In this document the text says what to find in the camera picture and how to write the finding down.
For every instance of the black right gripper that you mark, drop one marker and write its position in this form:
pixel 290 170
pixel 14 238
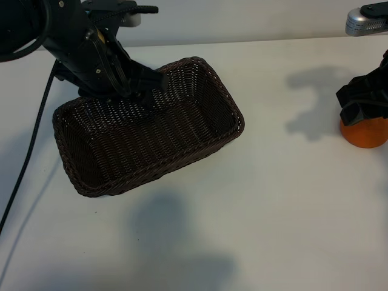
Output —
pixel 384 82

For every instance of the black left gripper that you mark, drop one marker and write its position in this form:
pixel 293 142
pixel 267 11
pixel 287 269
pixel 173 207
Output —
pixel 85 60

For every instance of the orange fruit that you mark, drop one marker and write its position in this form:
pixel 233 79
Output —
pixel 366 133

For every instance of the dark brown wicker basket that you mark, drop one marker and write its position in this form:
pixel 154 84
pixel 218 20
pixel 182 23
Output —
pixel 145 145

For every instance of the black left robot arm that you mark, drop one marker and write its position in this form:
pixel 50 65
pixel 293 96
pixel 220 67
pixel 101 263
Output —
pixel 18 24

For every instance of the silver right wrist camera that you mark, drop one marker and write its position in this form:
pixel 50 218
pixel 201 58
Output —
pixel 360 24

